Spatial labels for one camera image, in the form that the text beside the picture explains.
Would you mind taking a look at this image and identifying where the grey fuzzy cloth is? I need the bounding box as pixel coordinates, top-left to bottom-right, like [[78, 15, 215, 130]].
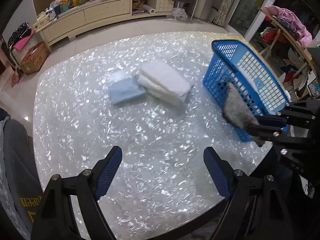
[[222, 83, 259, 131]]

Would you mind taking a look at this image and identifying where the blue plastic laundry basket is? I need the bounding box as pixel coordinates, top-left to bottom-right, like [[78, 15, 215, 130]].
[[203, 40, 289, 147]]

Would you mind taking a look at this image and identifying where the white towel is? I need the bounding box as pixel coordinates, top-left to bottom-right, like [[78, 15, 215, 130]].
[[138, 59, 191, 106]]

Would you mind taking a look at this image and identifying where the grey chair with cloth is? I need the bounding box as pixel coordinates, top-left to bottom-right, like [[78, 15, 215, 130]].
[[1, 117, 43, 239]]

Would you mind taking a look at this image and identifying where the wooden clothes rack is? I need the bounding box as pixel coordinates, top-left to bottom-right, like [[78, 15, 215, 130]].
[[258, 8, 319, 100]]

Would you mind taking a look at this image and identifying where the pink clothes pile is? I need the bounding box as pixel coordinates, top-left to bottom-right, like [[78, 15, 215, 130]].
[[262, 5, 312, 48]]

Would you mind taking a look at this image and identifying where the folded light blue cloth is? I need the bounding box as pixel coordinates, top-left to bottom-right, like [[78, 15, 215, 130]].
[[108, 70, 147, 105]]

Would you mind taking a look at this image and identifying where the cardboard box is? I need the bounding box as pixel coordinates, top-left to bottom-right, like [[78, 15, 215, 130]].
[[19, 42, 50, 75]]

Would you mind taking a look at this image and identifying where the white paper roll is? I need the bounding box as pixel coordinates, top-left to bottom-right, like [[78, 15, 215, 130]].
[[143, 4, 156, 15]]

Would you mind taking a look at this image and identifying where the cream TV cabinet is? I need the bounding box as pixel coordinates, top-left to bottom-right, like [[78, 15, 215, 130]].
[[36, 0, 174, 47]]

